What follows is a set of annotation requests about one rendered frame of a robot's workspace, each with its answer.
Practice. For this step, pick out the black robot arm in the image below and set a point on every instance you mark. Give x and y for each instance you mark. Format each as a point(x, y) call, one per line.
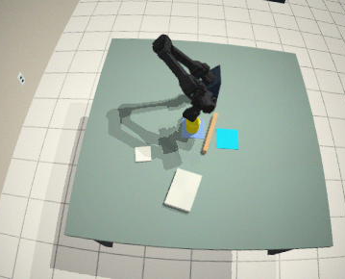
point(189, 83)

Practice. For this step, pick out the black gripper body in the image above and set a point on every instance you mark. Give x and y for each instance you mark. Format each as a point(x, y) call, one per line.
point(191, 114)

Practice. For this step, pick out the tan wooden plank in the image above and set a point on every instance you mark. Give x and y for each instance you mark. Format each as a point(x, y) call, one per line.
point(210, 133)

